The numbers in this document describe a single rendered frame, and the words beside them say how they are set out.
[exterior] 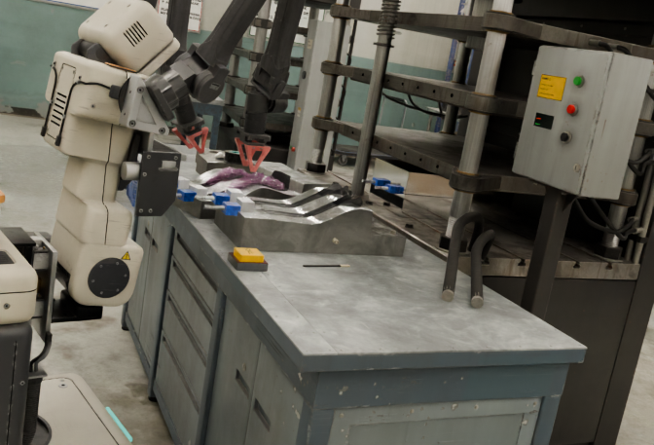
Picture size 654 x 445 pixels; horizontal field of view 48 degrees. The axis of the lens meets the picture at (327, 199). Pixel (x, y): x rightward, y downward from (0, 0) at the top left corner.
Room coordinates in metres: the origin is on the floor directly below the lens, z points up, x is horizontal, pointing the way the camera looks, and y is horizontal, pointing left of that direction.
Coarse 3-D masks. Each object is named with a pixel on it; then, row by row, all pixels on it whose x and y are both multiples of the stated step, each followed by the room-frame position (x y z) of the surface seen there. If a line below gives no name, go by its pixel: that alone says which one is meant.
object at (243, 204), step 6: (240, 198) 1.98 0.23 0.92; (246, 198) 1.99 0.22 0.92; (204, 204) 1.91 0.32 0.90; (222, 204) 1.95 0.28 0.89; (228, 204) 1.93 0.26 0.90; (234, 204) 1.94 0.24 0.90; (240, 204) 1.94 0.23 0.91; (246, 204) 1.94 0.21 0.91; (252, 204) 1.95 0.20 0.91; (222, 210) 1.95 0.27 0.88; (228, 210) 1.92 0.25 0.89; (234, 210) 1.93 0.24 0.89; (240, 210) 1.93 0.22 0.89; (246, 210) 1.94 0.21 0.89; (252, 210) 1.95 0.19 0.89
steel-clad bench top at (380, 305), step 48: (288, 288) 1.64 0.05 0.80; (336, 288) 1.70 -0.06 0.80; (384, 288) 1.76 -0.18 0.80; (432, 288) 1.83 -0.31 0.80; (288, 336) 1.36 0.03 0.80; (336, 336) 1.40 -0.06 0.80; (384, 336) 1.44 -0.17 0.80; (432, 336) 1.49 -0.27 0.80; (480, 336) 1.54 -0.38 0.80; (528, 336) 1.60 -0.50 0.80
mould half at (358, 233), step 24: (312, 192) 2.21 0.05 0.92; (216, 216) 2.10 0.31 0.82; (240, 216) 1.91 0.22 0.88; (264, 216) 1.92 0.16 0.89; (288, 216) 1.99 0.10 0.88; (312, 216) 2.03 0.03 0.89; (336, 216) 1.99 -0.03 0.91; (360, 216) 2.03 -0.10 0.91; (240, 240) 1.88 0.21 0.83; (264, 240) 1.91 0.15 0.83; (288, 240) 1.94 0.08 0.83; (312, 240) 1.97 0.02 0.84; (360, 240) 2.03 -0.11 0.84; (384, 240) 2.07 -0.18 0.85
